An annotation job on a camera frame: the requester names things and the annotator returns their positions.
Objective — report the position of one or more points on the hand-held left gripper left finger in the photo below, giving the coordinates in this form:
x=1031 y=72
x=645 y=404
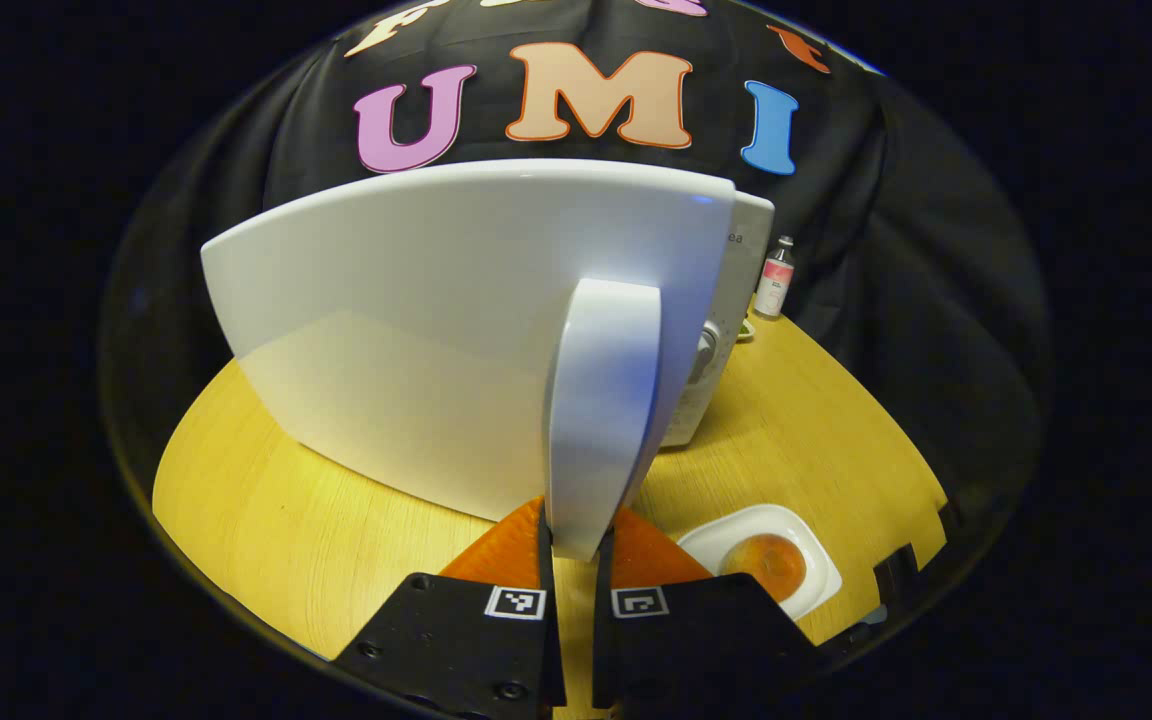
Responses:
x=456 y=640

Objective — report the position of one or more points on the white microwave oven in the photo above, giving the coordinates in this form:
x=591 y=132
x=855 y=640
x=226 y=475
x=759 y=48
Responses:
x=416 y=330

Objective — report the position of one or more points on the white square plate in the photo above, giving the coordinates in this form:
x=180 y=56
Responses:
x=821 y=585

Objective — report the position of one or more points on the small pink label bottle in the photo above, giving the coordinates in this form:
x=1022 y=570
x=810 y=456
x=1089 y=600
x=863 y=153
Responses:
x=774 y=285

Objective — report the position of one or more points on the black backdrop cloth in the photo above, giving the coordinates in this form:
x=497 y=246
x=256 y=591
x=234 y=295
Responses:
x=886 y=250

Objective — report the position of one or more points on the white divided grain dish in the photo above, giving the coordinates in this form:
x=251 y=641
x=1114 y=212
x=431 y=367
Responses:
x=745 y=329

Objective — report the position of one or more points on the round orange bun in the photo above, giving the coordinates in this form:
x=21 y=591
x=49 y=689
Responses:
x=764 y=565

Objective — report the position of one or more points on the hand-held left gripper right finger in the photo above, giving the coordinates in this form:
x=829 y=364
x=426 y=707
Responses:
x=696 y=640

